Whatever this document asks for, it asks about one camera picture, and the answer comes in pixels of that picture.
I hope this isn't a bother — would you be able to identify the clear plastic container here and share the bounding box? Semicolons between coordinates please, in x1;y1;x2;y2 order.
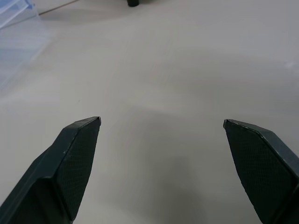
0;0;51;77

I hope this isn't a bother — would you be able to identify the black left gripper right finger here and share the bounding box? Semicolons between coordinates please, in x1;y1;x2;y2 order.
223;119;299;224

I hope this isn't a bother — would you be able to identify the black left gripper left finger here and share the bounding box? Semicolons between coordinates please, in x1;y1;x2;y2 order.
0;116;102;224

